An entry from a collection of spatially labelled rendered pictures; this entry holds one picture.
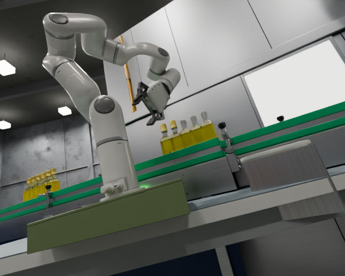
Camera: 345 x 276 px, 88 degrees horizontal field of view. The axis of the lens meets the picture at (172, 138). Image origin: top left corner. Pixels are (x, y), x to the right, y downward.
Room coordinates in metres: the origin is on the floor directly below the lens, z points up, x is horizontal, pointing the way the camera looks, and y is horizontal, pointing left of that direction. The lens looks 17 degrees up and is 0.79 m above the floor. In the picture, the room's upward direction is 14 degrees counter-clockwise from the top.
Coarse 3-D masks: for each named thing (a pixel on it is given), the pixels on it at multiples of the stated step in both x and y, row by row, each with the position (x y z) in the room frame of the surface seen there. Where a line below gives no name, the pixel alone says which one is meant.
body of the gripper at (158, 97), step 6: (150, 84) 0.58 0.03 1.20; (156, 84) 0.58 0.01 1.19; (162, 84) 0.60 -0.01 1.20; (144, 90) 0.57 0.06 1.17; (150, 90) 0.56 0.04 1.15; (156, 90) 0.58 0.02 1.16; (162, 90) 0.60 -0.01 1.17; (150, 96) 0.56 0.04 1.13; (156, 96) 0.58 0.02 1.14; (162, 96) 0.60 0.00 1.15; (168, 96) 0.64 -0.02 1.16; (144, 102) 0.60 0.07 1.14; (150, 102) 0.59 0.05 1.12; (156, 102) 0.59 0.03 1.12; (162, 102) 0.61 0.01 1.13; (150, 108) 0.62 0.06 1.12; (156, 108) 0.60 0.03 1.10; (162, 108) 0.62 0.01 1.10
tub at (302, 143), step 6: (294, 144) 0.45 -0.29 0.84; (300, 144) 0.44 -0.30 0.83; (306, 144) 0.45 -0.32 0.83; (270, 150) 0.47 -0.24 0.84; (276, 150) 0.46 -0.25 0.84; (282, 150) 0.46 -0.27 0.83; (288, 150) 0.46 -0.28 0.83; (246, 156) 0.49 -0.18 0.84; (252, 156) 0.48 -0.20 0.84; (258, 156) 0.48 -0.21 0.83; (264, 156) 0.48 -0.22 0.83
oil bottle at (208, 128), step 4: (204, 120) 0.83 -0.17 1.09; (208, 120) 0.82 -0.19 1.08; (204, 124) 0.82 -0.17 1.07; (208, 124) 0.81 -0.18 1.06; (212, 124) 0.82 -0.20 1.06; (204, 128) 0.82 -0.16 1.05; (208, 128) 0.82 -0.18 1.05; (212, 128) 0.81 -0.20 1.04; (204, 132) 0.82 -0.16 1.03; (208, 132) 0.82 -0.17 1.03; (212, 132) 0.81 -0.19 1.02; (204, 136) 0.83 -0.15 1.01; (208, 136) 0.82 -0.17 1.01; (212, 136) 0.81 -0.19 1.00; (216, 136) 0.81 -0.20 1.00
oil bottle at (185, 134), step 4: (184, 128) 0.87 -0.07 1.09; (188, 128) 0.87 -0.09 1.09; (180, 132) 0.87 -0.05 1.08; (184, 132) 0.86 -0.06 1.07; (188, 132) 0.85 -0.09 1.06; (184, 136) 0.86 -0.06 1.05; (188, 136) 0.85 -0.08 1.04; (184, 140) 0.86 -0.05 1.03; (188, 140) 0.86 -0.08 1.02; (192, 140) 0.85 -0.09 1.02; (184, 144) 0.87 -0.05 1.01; (188, 144) 0.86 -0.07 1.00; (192, 144) 0.85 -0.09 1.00
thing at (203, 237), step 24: (240, 216) 0.48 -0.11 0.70; (264, 216) 0.48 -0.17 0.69; (312, 216) 0.48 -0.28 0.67; (336, 216) 0.48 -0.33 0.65; (144, 240) 0.47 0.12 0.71; (168, 240) 0.47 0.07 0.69; (192, 240) 0.47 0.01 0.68; (216, 240) 0.47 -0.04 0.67; (240, 240) 0.47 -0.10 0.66; (48, 264) 0.46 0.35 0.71; (72, 264) 0.46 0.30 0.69; (96, 264) 0.46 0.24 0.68; (120, 264) 0.47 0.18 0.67; (144, 264) 0.47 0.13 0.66
